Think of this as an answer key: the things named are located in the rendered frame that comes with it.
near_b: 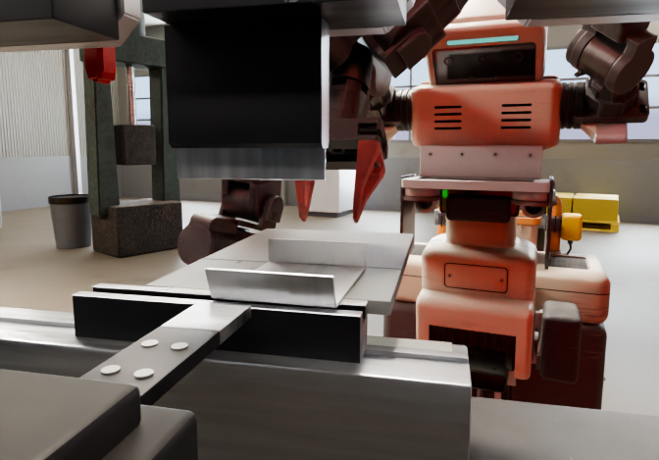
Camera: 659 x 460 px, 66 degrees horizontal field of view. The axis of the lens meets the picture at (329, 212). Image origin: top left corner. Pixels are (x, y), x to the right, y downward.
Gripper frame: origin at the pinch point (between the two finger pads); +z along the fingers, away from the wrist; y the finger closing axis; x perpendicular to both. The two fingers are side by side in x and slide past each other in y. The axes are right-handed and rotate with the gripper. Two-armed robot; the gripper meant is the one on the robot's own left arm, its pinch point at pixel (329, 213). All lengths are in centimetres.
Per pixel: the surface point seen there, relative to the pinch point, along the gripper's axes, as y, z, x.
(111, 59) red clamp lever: -15.3, -5.9, -17.7
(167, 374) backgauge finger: 0.5, 18.0, -26.0
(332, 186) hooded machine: -163, -298, 635
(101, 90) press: -316, -240, 302
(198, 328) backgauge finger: -0.9, 15.4, -21.4
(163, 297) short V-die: -6.6, 12.9, -16.0
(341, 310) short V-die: 5.6, 12.8, -15.8
